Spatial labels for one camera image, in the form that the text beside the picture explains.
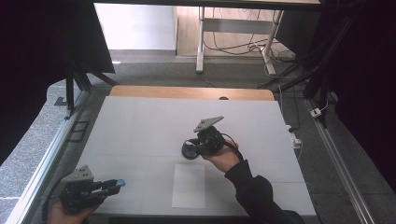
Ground left hand-held gripper cable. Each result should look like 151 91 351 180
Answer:
40 173 73 224

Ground white power strip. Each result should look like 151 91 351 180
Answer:
285 124 303 150

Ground person's left hand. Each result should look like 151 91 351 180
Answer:
46 200 102 224

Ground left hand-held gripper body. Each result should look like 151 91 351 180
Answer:
59 164 106 215

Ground white paper sheet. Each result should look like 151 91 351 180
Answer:
171 163 206 209

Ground red round ink pad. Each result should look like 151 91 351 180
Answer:
181 146 202 161

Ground black curtain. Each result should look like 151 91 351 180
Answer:
306 0 396 194
0 0 117 166

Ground large white board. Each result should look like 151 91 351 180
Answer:
76 95 318 217

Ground white metal desk frame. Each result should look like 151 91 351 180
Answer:
195 6 285 77

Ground black metal stand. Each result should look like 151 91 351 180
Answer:
53 40 120 121
257 8 362 129

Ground white cabinet panel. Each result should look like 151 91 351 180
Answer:
93 3 177 51

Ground person's right hand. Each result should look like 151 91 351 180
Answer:
201 139 241 174

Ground right hand-held gripper cable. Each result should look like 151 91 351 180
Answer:
219 133 245 162

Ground black cables on floor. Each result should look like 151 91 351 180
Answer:
203 7 302 90

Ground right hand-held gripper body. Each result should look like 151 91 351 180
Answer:
192 115 226 157

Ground hand-held gripper cable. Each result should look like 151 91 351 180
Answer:
40 173 73 224
219 133 245 162

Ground aluminium rail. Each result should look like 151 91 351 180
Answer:
5 90 92 224
304 98 376 224

